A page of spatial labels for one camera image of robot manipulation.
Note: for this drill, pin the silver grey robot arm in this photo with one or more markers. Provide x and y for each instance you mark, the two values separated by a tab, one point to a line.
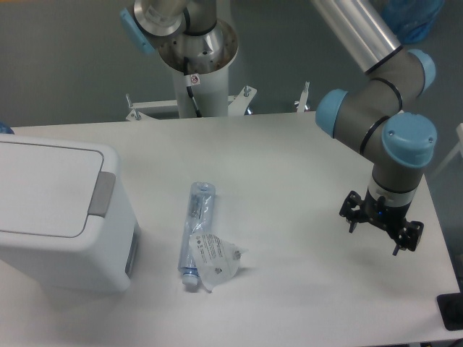
373	123

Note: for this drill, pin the black device at edge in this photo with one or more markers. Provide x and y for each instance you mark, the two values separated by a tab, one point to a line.
450	307

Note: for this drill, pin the white trash can lid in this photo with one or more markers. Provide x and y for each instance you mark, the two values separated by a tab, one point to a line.
47	185

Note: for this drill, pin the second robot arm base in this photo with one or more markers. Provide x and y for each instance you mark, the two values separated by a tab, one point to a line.
188	35

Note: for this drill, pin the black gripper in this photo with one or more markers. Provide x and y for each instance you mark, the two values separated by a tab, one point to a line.
407	234

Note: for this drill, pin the clear plastic bag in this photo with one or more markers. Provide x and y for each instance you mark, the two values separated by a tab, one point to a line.
217	261

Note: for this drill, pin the white trash can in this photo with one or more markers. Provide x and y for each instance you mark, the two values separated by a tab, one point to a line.
98	259

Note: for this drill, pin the clear plastic water bottle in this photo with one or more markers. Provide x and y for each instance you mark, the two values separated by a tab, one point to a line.
198	219

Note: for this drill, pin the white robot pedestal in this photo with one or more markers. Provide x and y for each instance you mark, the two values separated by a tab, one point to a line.
196	95

